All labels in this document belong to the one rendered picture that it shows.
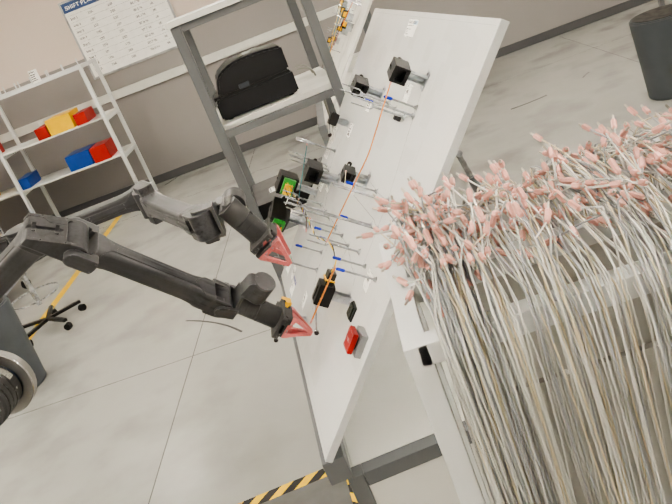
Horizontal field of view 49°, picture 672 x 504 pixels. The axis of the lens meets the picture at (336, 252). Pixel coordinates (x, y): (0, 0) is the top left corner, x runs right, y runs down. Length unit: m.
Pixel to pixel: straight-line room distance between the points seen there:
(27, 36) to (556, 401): 9.29
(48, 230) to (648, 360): 1.15
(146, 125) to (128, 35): 1.11
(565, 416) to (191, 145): 8.88
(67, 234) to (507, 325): 1.01
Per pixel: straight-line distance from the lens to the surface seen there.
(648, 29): 6.03
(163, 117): 9.61
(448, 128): 1.54
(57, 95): 9.89
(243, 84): 2.71
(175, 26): 2.62
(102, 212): 2.14
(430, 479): 1.82
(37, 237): 1.57
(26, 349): 5.31
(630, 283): 0.89
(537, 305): 0.86
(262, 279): 1.75
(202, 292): 1.72
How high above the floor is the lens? 1.88
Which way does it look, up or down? 21 degrees down
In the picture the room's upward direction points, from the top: 22 degrees counter-clockwise
